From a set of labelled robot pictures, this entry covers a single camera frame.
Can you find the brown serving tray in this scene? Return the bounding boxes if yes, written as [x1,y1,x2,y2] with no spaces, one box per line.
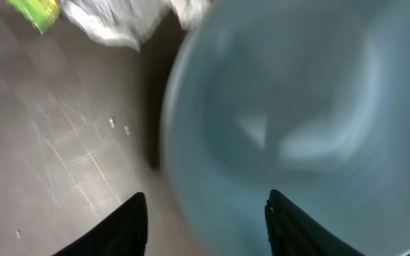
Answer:
[0,1,205,255]

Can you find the yellow green snack wrapper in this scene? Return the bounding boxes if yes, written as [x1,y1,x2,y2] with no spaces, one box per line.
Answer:
[7,0,61,34]

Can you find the crumpled white tissue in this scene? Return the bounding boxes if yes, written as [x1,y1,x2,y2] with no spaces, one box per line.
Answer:
[61,0,212,50]

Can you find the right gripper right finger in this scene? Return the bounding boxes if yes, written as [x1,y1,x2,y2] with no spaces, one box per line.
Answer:
[265,189,362,256]

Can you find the light blue bowl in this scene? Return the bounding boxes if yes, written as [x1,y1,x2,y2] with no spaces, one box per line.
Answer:
[161,0,410,255]

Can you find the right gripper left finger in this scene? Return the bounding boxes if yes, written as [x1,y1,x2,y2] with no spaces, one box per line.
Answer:
[55,192,148,256]

